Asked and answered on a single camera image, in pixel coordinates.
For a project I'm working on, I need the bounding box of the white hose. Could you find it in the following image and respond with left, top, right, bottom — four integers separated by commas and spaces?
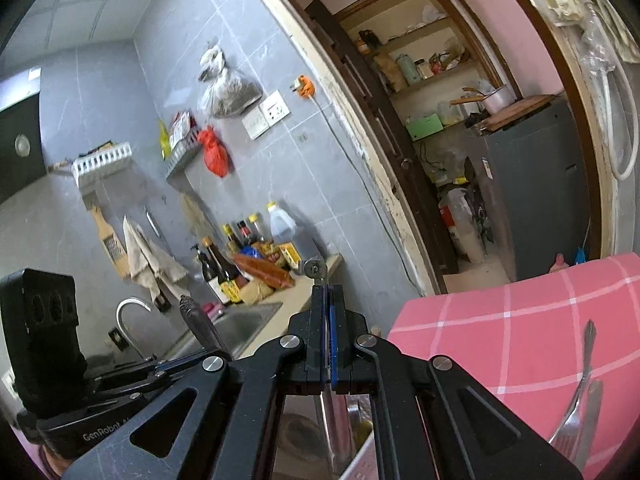
592, 0, 640, 181

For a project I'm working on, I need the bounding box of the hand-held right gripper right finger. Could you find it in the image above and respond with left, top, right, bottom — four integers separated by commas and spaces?
330, 284, 585, 480

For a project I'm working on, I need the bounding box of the dark pump bottle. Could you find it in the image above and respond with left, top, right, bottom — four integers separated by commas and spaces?
190, 244, 226, 306

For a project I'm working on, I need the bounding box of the white plastic floor bag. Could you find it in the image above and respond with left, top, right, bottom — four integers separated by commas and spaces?
440, 187, 488, 263

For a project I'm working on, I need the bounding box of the mint green jar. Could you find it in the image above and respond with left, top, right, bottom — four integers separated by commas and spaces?
396, 53, 422, 86

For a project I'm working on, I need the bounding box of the grey wall rack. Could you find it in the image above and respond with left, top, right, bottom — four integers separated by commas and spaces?
165, 127, 208, 181

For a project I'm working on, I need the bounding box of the orange-brown packet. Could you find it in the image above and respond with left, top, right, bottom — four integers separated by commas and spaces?
232, 253, 296, 288

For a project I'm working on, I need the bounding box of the dark bottle yellow label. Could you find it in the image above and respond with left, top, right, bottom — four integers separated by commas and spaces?
202, 236, 246, 306

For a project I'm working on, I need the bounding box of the green box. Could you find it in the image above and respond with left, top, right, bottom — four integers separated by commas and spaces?
405, 113, 445, 142

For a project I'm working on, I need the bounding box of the wooden shelf unit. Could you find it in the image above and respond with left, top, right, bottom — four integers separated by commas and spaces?
335, 0, 506, 126

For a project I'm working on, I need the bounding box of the white wall switch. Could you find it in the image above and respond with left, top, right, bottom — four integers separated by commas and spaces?
242, 109, 271, 141

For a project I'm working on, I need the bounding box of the dark wooden door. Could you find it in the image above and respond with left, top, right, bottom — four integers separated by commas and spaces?
305, 0, 458, 276

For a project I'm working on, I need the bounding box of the wooden cutting board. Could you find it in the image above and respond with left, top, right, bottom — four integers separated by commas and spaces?
475, 94, 557, 133

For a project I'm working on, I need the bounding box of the red plastic bag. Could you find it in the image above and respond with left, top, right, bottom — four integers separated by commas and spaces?
196, 125, 232, 178

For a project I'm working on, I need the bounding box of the hanging loofah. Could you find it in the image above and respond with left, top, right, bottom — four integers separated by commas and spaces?
180, 192, 213, 241

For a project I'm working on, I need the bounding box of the beige hanging towel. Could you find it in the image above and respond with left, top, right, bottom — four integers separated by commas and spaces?
122, 216, 190, 301

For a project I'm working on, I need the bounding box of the white wall basket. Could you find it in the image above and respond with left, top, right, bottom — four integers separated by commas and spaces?
71, 141, 133, 186

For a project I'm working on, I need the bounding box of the beige packet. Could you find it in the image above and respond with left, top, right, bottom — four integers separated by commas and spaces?
240, 280, 276, 306

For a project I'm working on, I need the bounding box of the steel fork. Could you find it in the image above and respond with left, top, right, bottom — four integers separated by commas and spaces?
548, 319, 599, 457

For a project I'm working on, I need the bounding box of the black range hood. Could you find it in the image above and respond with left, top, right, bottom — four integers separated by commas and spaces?
0, 67, 49, 206

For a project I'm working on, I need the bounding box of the wooden grater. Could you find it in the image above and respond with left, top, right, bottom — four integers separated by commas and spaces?
82, 195, 132, 279

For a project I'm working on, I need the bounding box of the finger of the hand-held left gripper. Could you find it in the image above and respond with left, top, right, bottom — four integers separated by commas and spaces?
92, 372, 173, 400
85, 352, 211, 380

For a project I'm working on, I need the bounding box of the grey power cable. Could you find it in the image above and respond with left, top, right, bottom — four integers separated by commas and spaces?
310, 95, 431, 296

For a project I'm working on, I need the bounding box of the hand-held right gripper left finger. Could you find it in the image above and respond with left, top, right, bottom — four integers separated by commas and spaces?
60, 282, 333, 480

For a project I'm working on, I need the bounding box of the steel faucet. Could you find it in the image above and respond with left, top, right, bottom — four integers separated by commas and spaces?
116, 298, 157, 363

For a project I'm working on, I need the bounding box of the white wall socket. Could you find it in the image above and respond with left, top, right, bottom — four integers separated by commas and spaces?
260, 90, 291, 126

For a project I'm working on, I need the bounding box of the clear bag of dried goods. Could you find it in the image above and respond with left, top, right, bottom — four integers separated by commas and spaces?
200, 67, 264, 119

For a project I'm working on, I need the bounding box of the white perforated utensil holder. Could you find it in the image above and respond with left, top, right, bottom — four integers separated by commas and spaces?
340, 430, 377, 480

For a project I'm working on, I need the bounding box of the aluminium pot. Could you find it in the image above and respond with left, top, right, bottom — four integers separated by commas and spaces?
480, 84, 517, 115

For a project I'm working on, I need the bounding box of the steel table knife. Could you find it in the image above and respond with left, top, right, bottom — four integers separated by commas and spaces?
570, 379, 605, 467

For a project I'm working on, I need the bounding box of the beige kitchen counter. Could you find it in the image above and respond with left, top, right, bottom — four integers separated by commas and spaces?
220, 252, 346, 361

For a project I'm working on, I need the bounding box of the person's left hand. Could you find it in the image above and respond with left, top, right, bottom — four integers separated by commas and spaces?
36, 442, 81, 478

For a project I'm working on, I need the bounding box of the stainless steel sink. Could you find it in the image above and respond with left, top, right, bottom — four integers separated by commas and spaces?
160, 300, 283, 361

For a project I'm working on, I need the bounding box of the cream door frame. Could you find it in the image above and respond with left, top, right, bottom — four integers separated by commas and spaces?
232, 0, 621, 296

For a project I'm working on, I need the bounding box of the clear hanging plastic bag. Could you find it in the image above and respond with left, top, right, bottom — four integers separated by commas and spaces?
575, 0, 618, 76

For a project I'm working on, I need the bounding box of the grey cabinet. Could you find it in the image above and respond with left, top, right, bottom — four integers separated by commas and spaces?
465, 95, 591, 283

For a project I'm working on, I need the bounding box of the pink checked tablecloth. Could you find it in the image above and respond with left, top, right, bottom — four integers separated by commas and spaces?
387, 252, 640, 480

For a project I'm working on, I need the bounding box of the small white plastic bag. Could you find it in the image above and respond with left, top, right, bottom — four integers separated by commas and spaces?
198, 44, 226, 83

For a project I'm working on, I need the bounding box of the yellow-capped sauce bottle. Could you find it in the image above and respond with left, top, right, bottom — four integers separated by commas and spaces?
248, 213, 271, 246
222, 223, 246, 256

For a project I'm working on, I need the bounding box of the red snack packet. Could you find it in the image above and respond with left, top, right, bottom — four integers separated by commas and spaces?
170, 110, 198, 148

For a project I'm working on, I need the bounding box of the hanging steel tool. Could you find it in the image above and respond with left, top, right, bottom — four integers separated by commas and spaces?
144, 206, 165, 241

